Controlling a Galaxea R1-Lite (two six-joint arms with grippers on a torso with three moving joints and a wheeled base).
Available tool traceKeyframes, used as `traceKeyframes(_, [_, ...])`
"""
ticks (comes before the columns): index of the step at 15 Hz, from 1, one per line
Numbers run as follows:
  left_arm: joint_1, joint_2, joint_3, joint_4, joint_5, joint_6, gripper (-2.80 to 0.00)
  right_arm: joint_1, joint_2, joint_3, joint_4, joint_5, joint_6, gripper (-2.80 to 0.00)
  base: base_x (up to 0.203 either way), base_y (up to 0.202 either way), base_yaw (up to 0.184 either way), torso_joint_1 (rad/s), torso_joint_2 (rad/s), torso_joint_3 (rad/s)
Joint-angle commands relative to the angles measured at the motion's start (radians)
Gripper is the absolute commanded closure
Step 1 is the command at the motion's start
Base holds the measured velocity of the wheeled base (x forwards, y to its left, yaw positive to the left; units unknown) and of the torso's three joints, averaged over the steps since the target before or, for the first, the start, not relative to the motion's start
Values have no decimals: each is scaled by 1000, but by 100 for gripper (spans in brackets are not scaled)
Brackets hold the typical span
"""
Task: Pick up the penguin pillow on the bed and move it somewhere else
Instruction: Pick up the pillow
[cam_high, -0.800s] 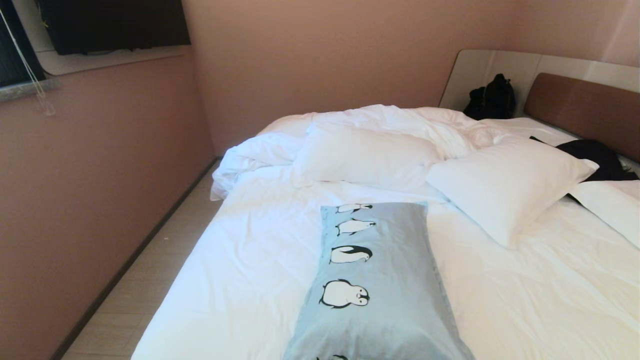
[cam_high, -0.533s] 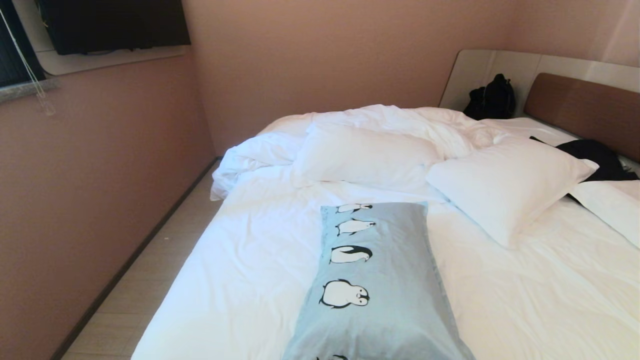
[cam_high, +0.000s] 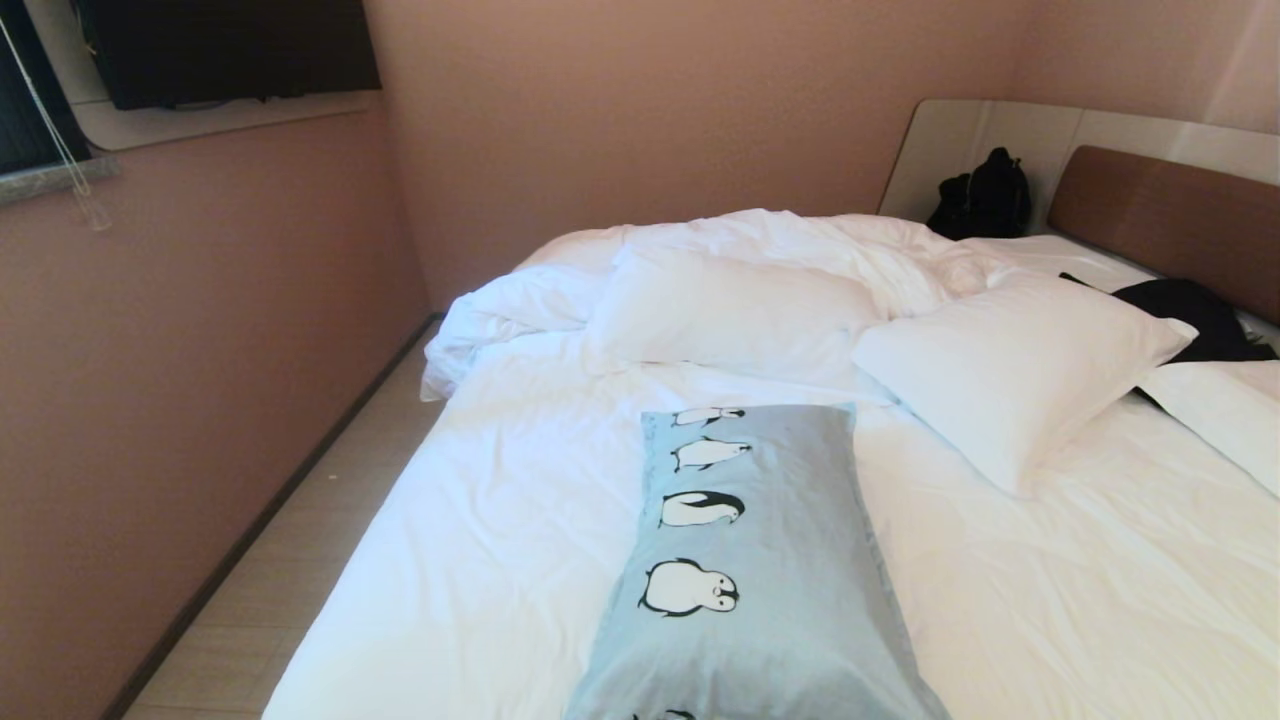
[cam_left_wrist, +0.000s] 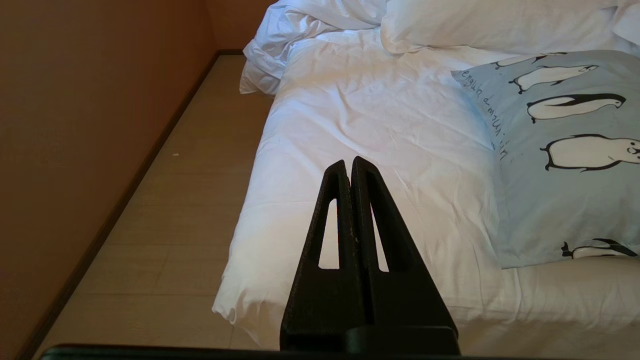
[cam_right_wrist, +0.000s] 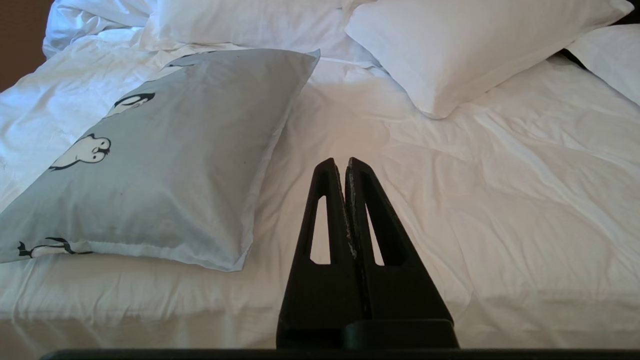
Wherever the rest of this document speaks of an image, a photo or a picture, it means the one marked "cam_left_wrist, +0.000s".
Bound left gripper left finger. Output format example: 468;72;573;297
279;160;368;351

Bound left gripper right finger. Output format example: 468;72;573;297
350;156;460;354

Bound blue penguin print pillow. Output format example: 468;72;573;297
451;50;640;270

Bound white pillow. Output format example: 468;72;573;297
380;0;640;57

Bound dark wooden baseboard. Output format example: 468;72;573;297
16;49;246;360

